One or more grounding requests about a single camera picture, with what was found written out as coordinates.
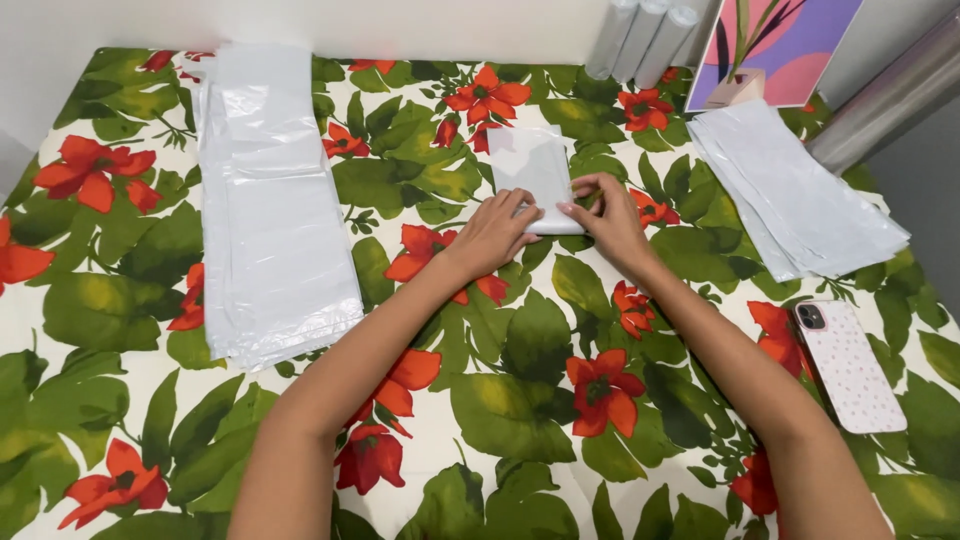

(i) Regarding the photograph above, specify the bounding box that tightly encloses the large silver foil roll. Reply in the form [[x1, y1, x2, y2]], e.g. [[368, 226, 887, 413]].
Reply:
[[805, 10, 960, 177]]

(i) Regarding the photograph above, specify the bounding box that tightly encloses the person's right hand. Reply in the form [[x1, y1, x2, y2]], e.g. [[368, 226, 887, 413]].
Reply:
[[555, 171, 655, 274]]

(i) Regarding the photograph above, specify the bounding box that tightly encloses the colourful plant art print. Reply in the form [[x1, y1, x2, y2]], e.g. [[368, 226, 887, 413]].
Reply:
[[684, 0, 866, 114]]

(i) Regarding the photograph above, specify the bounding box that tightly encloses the floral tablecloth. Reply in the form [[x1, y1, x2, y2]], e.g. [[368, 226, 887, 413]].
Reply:
[[0, 46, 960, 540]]

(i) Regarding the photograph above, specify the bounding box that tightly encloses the stack of unfolded plastic bags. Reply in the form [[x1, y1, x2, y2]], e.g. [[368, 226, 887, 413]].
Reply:
[[191, 43, 366, 373]]

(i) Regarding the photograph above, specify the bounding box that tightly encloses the pile of folded plastic bags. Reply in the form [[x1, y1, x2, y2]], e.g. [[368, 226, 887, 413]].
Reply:
[[685, 98, 912, 284]]

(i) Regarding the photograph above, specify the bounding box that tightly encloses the phone in white dotted case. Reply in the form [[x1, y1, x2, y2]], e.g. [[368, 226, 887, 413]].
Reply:
[[792, 300, 909, 436]]

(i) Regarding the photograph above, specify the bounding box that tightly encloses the person's left hand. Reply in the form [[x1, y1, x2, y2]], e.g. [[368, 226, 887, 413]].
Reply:
[[441, 187, 545, 284]]

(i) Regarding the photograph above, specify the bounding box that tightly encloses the white plastic bag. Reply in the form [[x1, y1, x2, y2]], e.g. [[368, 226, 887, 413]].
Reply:
[[486, 125, 588, 237]]

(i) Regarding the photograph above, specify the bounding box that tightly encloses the grey plastic roll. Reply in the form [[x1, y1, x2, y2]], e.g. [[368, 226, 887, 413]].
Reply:
[[611, 0, 671, 85], [633, 4, 700, 91], [584, 0, 640, 81]]

